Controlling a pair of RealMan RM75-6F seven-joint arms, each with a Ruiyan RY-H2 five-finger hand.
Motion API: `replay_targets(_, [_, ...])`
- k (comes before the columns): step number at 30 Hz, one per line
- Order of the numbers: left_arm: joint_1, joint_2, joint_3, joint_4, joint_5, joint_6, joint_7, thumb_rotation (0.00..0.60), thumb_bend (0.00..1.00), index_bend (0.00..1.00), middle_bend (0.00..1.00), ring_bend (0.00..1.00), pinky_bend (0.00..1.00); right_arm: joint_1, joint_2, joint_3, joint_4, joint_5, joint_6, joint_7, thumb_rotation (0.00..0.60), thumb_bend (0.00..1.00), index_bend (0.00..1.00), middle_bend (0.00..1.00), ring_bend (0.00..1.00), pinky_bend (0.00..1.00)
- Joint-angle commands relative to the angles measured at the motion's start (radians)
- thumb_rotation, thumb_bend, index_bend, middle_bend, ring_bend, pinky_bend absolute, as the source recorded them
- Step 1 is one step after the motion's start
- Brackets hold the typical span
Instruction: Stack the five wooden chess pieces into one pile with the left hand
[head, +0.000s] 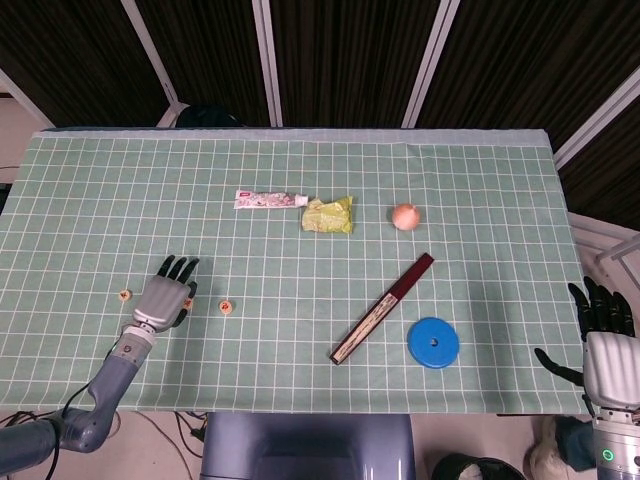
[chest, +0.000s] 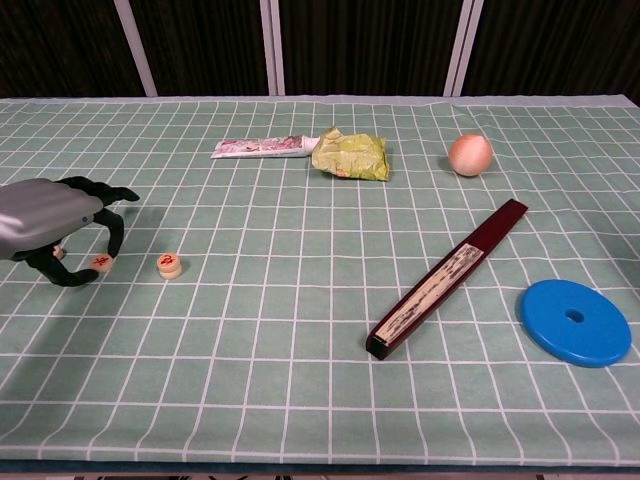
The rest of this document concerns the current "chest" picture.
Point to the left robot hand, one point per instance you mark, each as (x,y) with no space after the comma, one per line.
(40,215)

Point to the wooden chess piece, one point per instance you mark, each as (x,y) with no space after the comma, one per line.
(59,253)
(171,273)
(101,262)
(168,260)

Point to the green grid tablecloth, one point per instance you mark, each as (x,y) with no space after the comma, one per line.
(300,300)

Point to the white pink toothpaste tube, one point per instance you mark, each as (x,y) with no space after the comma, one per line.
(260,146)

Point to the yellow-green snack bag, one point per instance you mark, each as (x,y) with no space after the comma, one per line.
(350,157)

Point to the dark red folding fan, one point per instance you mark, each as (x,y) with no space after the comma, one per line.
(440,280)

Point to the onion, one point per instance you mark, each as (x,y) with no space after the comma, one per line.
(470,155)

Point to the blue disc with hole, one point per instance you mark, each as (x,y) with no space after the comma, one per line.
(550,325)

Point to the white partition frame post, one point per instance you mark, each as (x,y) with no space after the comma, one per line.
(464,50)
(136,50)
(272,50)

